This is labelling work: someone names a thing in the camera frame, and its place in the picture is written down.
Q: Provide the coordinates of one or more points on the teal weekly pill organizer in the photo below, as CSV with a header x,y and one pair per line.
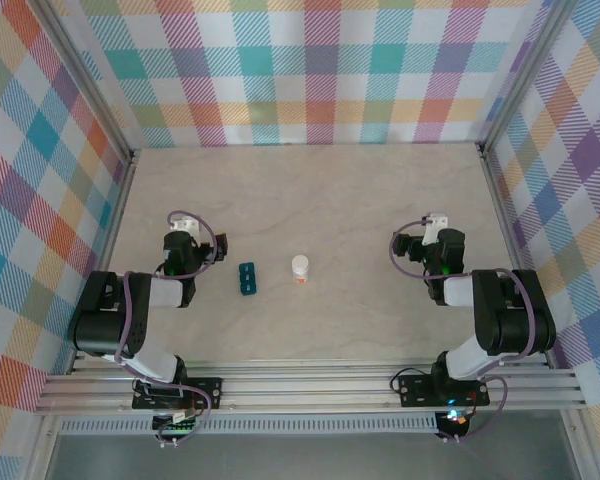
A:
x,y
247,280

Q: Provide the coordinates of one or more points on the white pill bottle orange label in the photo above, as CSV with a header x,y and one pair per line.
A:
x,y
300,277

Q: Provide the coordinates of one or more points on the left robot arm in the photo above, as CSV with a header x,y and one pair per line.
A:
x,y
105,320

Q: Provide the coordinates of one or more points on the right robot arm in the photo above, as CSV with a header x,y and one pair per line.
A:
x,y
520,315

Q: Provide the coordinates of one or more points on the small circuit board blue light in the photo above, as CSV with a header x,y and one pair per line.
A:
x,y
454,417

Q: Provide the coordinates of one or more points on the small green circuit board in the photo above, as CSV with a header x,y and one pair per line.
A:
x,y
175,425

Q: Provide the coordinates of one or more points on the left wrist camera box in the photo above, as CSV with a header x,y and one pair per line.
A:
x,y
185,225

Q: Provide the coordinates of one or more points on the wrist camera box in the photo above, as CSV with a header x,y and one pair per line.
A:
x,y
185,225
436,221

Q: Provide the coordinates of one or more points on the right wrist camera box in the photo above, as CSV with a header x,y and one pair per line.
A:
x,y
436,221

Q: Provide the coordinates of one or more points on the aluminium side rail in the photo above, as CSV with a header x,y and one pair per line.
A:
x,y
513,250
108,250

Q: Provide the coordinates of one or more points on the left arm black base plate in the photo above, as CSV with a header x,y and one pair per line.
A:
x,y
207,390

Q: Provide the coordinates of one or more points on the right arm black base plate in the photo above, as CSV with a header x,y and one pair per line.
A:
x,y
415,392

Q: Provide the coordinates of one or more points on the aluminium mounting rail frame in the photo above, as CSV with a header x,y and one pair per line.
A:
x,y
305,385

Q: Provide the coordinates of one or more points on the aluminium corner post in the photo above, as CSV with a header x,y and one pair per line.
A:
x,y
520,75
95,75

